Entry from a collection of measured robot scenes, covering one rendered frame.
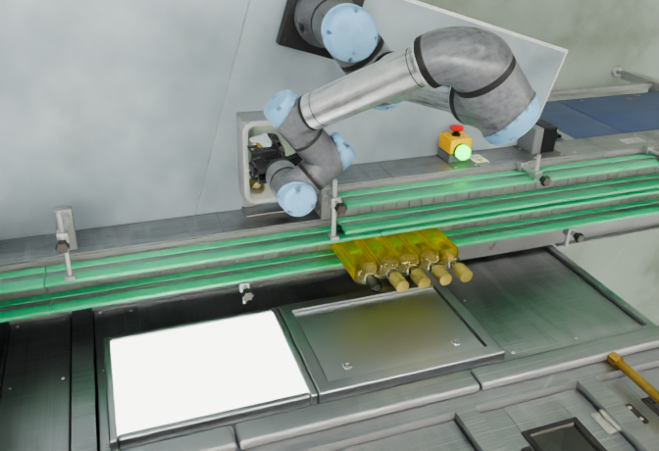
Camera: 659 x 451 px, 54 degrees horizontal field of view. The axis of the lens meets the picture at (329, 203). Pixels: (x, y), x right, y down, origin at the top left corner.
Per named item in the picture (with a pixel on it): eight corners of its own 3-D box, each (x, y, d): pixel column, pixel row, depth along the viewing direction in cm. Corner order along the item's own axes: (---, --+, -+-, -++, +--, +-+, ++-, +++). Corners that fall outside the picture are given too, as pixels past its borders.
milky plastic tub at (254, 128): (238, 191, 175) (245, 205, 168) (235, 112, 165) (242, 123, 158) (300, 183, 180) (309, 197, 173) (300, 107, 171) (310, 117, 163)
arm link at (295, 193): (328, 200, 136) (297, 226, 136) (312, 179, 145) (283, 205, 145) (306, 175, 132) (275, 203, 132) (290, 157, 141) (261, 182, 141)
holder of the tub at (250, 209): (239, 208, 178) (246, 221, 171) (235, 112, 166) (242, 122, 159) (299, 200, 183) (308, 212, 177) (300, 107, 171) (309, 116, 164)
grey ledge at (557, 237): (407, 252, 200) (424, 271, 190) (409, 226, 196) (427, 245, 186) (649, 212, 229) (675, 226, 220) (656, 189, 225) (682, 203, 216)
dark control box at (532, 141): (515, 144, 200) (532, 154, 193) (519, 120, 197) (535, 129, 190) (537, 142, 203) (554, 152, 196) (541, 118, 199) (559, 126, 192)
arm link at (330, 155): (333, 125, 131) (293, 161, 131) (364, 163, 137) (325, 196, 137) (322, 114, 138) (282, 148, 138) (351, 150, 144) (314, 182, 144)
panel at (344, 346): (104, 347, 156) (111, 453, 127) (102, 337, 154) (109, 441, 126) (436, 285, 183) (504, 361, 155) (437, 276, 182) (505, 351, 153)
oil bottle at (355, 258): (329, 247, 178) (358, 289, 160) (329, 229, 175) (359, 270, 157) (348, 244, 179) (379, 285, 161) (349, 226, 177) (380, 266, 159)
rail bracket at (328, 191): (319, 226, 173) (334, 249, 162) (320, 169, 166) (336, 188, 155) (329, 225, 174) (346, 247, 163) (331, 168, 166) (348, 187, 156)
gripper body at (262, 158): (246, 143, 154) (258, 162, 144) (280, 139, 156) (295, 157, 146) (247, 173, 157) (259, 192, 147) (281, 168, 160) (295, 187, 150)
